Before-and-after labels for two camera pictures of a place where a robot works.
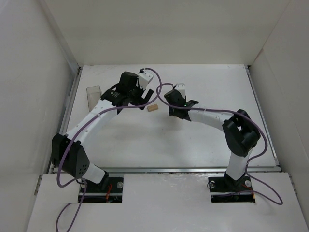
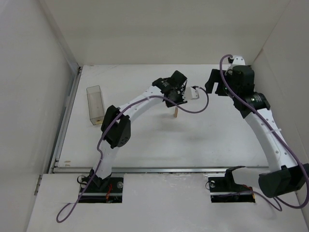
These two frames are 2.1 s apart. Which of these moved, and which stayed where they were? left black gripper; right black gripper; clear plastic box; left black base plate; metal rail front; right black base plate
Moved: left black gripper; right black gripper
Stayed: clear plastic box; right black base plate; left black base plate; metal rail front
